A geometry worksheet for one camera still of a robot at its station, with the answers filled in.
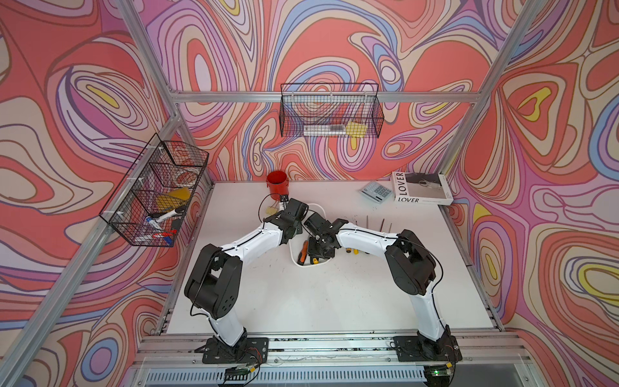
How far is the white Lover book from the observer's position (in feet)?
3.68

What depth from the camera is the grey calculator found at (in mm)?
1131

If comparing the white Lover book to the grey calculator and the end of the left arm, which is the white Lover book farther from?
the end of the left arm

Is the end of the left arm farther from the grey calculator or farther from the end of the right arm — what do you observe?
the grey calculator

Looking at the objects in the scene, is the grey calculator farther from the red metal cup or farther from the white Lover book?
the red metal cup

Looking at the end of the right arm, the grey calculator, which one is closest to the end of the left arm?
the end of the right arm

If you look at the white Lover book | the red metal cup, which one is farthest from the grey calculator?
the red metal cup

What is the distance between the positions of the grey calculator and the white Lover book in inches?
1.6

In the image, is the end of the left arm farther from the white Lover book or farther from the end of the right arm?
the white Lover book
